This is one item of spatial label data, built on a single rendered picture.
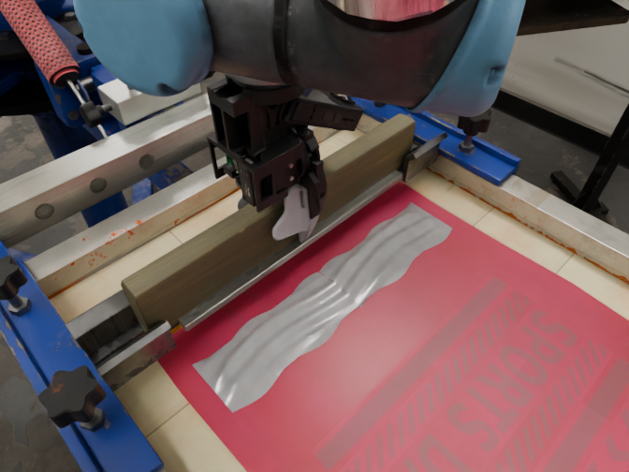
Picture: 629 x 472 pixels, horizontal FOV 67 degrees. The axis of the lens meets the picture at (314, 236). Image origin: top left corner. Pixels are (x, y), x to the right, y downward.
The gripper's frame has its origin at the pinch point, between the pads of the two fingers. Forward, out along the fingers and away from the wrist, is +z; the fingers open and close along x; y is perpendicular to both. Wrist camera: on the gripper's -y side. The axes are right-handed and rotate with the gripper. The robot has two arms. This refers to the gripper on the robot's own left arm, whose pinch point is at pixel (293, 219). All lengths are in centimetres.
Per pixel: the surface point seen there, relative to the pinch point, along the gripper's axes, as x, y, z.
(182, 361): 3.6, 19.0, 5.0
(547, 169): -20, -170, 103
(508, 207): 15.2, -24.8, 4.2
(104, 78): -39.9, 2.6, -3.2
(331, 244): 2.8, -3.8, 5.3
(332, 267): 5.6, -1.1, 5.0
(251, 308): 3.3, 9.7, 5.1
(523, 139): -39, -184, 103
